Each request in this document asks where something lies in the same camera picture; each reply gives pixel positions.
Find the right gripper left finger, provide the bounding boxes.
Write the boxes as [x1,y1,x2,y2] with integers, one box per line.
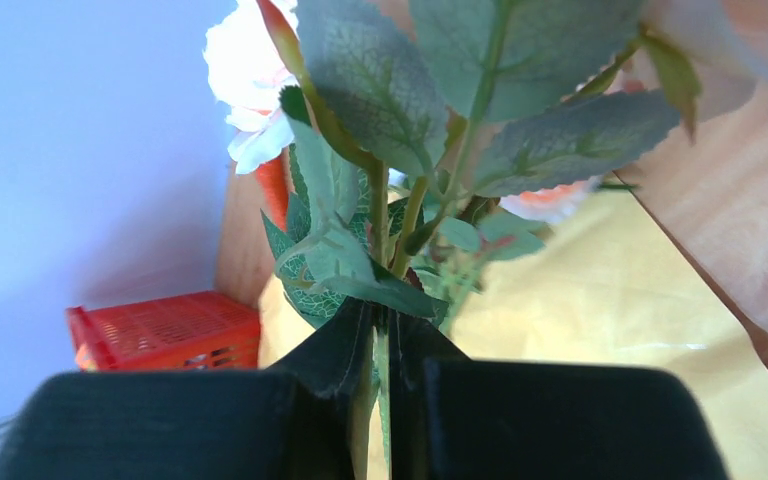
[0,298,375,479]

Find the orange toy carrot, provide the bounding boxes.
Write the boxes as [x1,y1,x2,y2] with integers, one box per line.
[254,149,290,231]

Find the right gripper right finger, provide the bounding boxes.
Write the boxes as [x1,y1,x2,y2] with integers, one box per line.
[386,310,728,479]

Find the orange wrapping paper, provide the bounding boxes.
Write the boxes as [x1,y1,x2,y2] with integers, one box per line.
[256,174,768,480]

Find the pink rose stem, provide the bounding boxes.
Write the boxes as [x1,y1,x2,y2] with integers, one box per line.
[202,0,768,480]

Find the red plastic shopping basket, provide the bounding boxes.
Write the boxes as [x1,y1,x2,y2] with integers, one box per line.
[65,291,261,371]

